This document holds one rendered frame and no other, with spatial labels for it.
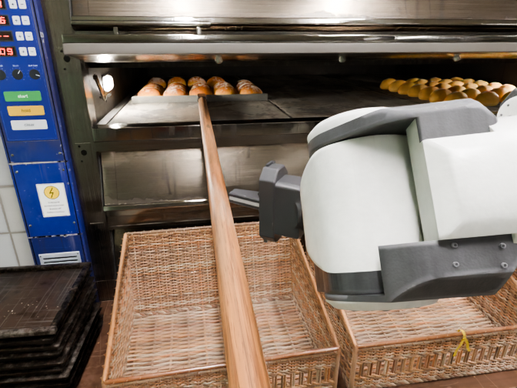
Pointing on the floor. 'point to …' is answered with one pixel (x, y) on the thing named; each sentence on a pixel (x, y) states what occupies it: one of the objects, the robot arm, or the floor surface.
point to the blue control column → (47, 173)
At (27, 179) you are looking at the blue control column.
